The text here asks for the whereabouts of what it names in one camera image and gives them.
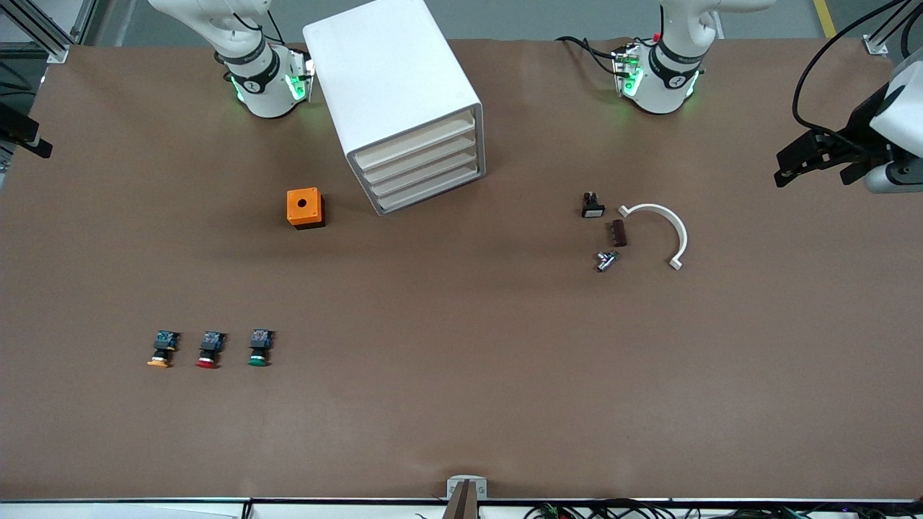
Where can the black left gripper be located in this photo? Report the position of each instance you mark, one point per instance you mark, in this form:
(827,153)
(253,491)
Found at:
(859,127)

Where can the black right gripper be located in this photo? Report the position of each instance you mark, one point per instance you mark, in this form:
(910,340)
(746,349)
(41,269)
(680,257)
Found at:
(16,127)

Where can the green push button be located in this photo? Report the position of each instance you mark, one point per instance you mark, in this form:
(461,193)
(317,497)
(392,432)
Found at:
(259,346)

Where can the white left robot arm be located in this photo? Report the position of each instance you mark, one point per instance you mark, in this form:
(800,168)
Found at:
(663,90)

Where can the black white square button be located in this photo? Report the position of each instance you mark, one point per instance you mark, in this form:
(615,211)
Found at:
(593,210)

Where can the yellow push button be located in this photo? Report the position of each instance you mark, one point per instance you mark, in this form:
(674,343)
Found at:
(164,344)

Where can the orange button box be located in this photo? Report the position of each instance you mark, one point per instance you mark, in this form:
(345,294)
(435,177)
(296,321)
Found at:
(294,209)

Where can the red push button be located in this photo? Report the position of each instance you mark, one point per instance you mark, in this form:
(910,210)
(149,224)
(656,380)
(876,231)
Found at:
(210,346)

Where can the dark brown terminal block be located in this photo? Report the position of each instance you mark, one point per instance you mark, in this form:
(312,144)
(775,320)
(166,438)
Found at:
(620,234)

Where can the chrome valve fitting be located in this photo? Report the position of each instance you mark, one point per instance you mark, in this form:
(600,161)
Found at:
(606,262)

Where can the aluminium frame profile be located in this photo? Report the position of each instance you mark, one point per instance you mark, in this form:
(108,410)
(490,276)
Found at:
(59,52)
(876,45)

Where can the white curved plastic bracket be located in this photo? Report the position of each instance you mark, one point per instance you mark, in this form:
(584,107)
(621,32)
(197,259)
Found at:
(678,231)

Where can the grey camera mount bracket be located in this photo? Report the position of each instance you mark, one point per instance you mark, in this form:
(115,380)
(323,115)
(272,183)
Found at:
(454,486)

